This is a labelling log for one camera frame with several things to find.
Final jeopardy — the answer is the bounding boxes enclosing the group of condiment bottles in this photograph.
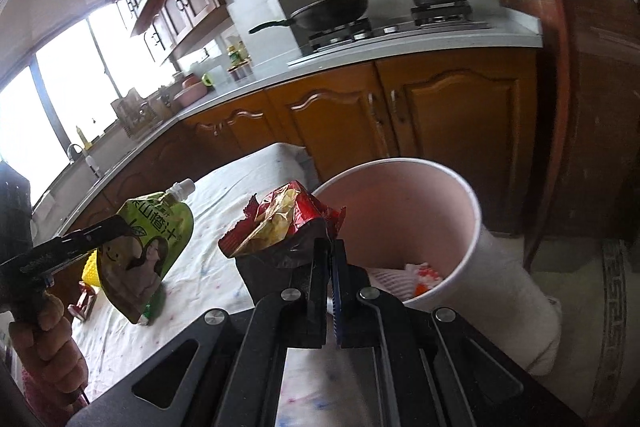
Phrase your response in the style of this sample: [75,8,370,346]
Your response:
[224,41,254,81]

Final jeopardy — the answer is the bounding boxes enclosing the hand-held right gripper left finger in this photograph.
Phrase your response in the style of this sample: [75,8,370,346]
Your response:
[65,237,334,427]

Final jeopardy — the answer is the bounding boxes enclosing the white and red wrapper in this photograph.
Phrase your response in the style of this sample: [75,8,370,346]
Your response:
[404,261,444,299]

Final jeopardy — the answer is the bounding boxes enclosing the pink plastic bin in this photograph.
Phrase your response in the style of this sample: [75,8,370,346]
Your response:
[310,158,562,376]

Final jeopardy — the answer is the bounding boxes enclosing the black wok with lid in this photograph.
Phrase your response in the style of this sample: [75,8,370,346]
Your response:
[248,0,376,36]

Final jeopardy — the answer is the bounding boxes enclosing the dish drying rack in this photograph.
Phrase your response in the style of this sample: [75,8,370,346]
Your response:
[111,88,167,138]

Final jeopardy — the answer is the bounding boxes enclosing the yellow foam fruit net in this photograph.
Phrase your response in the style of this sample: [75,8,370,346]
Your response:
[81,251,102,289]

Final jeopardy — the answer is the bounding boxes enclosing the grey kitchen countertop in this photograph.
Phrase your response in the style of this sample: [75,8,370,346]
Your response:
[30,14,544,229]

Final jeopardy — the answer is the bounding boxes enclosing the person's left hand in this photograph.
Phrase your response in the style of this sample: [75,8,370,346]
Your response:
[9,293,89,414]

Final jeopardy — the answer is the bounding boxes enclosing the dark wooden door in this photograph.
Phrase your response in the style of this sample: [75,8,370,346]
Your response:
[464,0,640,260]

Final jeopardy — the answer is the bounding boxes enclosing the patterned floor mat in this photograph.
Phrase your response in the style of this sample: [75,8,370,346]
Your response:
[589,236,632,419]

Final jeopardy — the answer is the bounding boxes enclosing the red snack packet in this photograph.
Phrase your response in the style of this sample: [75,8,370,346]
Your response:
[218,180,347,304]

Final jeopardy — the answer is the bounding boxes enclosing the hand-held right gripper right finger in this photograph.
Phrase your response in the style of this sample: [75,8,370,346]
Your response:
[330,239,587,427]

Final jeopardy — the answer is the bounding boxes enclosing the kitchen window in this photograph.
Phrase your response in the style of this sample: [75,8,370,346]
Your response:
[0,1,177,208]

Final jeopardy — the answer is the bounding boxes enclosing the wooden base cabinets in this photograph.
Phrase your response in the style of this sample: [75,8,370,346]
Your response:
[30,47,539,239]

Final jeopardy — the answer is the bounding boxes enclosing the gas stove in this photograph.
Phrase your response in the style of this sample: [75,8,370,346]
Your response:
[287,4,494,68]

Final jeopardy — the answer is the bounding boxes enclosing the green drink pouch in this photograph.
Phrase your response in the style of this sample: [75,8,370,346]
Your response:
[95,179,196,326]

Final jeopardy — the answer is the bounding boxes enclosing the chrome sink faucet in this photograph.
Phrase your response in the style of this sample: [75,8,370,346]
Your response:
[67,143,102,178]

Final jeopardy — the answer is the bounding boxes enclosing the crushed green can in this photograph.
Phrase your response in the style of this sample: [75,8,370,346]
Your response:
[140,292,167,326]

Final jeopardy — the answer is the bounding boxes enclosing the pink bowl on counter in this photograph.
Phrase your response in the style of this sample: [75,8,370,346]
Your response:
[172,74,209,108]

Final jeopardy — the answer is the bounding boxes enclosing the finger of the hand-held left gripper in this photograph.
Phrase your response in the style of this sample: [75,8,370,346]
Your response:
[0,215,134,284]

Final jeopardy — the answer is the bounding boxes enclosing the crushed red can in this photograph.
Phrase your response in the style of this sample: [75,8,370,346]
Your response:
[67,286,99,321]

